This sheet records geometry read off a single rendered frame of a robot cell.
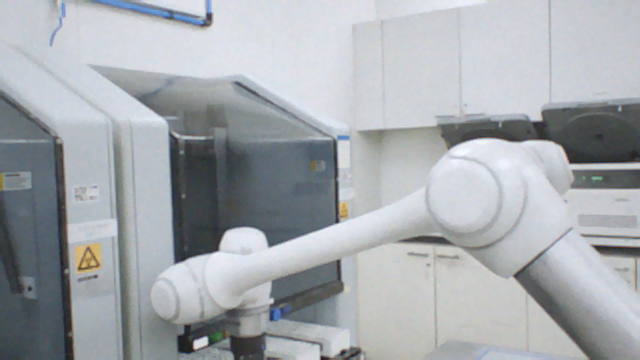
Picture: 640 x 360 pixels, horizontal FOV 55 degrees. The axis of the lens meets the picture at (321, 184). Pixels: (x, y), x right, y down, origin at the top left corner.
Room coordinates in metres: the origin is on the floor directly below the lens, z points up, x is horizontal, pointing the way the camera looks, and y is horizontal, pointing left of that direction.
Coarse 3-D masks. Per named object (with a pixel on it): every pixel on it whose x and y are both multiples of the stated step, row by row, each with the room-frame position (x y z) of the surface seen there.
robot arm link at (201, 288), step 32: (416, 192) 1.03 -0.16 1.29; (352, 224) 1.05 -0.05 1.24; (384, 224) 1.04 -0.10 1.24; (416, 224) 1.02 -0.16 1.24; (224, 256) 1.08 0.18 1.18; (256, 256) 1.03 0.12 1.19; (288, 256) 1.02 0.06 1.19; (320, 256) 1.03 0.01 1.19; (160, 288) 1.02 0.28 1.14; (192, 288) 1.02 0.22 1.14; (224, 288) 1.04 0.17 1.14; (192, 320) 1.04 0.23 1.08
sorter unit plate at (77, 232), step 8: (72, 224) 1.04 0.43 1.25; (80, 224) 1.05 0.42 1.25; (88, 224) 1.06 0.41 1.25; (96, 224) 1.08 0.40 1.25; (104, 224) 1.09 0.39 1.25; (112, 224) 1.11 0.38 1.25; (72, 232) 1.04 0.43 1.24; (80, 232) 1.05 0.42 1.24; (88, 232) 1.06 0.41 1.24; (96, 232) 1.08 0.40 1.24; (104, 232) 1.09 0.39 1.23; (112, 232) 1.10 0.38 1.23; (72, 240) 1.04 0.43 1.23; (80, 240) 1.05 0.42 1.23
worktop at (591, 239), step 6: (432, 234) 3.44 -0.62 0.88; (438, 234) 3.42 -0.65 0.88; (582, 234) 3.13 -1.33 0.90; (588, 240) 2.99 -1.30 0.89; (594, 240) 2.97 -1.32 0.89; (600, 240) 2.96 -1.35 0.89; (606, 240) 2.95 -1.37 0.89; (612, 240) 2.93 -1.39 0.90; (618, 240) 2.92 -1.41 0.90; (624, 240) 2.90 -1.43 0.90; (630, 240) 2.89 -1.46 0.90; (636, 240) 2.89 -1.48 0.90; (630, 246) 2.89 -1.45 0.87; (636, 246) 2.87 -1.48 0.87
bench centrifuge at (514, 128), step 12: (444, 120) 3.57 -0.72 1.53; (456, 120) 3.52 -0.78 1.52; (468, 120) 3.47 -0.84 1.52; (480, 120) 3.44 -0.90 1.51; (492, 120) 3.40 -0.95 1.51; (504, 120) 3.36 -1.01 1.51; (516, 120) 3.33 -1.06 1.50; (528, 120) 3.33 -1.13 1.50; (444, 132) 3.65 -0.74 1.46; (456, 132) 3.62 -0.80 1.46; (468, 132) 3.57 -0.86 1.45; (480, 132) 3.54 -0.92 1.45; (492, 132) 3.51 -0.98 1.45; (504, 132) 3.46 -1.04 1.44; (516, 132) 3.44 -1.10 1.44; (528, 132) 3.36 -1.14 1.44; (456, 144) 3.74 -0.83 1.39
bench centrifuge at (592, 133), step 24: (552, 120) 3.34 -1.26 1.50; (576, 120) 3.27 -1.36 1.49; (600, 120) 3.22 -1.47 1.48; (624, 120) 3.16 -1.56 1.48; (576, 144) 3.43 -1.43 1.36; (600, 144) 3.37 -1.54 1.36; (624, 144) 3.31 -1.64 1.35; (576, 168) 3.11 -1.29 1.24; (600, 168) 3.05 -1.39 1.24; (624, 168) 2.99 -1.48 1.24; (576, 192) 3.04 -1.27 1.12; (600, 192) 2.99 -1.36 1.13; (624, 192) 2.93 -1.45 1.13; (576, 216) 3.05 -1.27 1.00; (600, 216) 2.99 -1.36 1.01; (624, 216) 2.94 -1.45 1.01
